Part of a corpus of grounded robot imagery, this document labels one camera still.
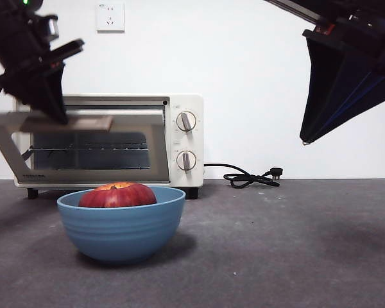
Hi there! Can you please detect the glass oven door beige handle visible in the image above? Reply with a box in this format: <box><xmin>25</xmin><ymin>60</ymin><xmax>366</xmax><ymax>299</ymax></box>
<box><xmin>0</xmin><ymin>107</ymin><xmax>170</xmax><ymax>186</ymax></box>

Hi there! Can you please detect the red apple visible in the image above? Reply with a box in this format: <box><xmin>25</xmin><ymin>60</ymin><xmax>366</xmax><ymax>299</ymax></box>
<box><xmin>78</xmin><ymin>182</ymin><xmax>158</xmax><ymax>209</ymax></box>

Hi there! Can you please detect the blue bowl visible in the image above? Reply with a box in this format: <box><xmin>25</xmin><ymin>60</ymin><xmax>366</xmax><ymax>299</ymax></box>
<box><xmin>56</xmin><ymin>186</ymin><xmax>187</xmax><ymax>265</ymax></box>

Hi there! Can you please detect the beige oven knob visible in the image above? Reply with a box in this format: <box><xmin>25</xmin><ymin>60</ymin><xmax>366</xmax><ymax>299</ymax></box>
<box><xmin>176</xmin><ymin>150</ymin><xmax>198</xmax><ymax>173</ymax></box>
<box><xmin>175</xmin><ymin>111</ymin><xmax>198</xmax><ymax>133</ymax></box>

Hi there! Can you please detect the cream Toshiba toaster oven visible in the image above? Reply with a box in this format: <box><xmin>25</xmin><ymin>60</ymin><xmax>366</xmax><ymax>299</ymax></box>
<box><xmin>12</xmin><ymin>93</ymin><xmax>205</xmax><ymax>200</ymax></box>

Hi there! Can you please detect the metal wire oven rack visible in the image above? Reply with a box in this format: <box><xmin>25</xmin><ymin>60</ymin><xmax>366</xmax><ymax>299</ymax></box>
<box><xmin>28</xmin><ymin>142</ymin><xmax>151</xmax><ymax>171</ymax></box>

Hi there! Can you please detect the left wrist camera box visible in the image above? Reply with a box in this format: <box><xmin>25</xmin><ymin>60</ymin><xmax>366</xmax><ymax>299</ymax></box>
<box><xmin>35</xmin><ymin>14</ymin><xmax>60</xmax><ymax>42</ymax></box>

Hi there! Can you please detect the white wall socket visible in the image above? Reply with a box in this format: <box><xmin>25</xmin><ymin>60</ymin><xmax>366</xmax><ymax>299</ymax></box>
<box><xmin>96</xmin><ymin>2</ymin><xmax>126</xmax><ymax>33</ymax></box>

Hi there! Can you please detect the black power cable with plug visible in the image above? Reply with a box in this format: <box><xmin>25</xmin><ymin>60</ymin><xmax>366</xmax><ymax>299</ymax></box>
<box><xmin>203</xmin><ymin>162</ymin><xmax>282</xmax><ymax>189</ymax></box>

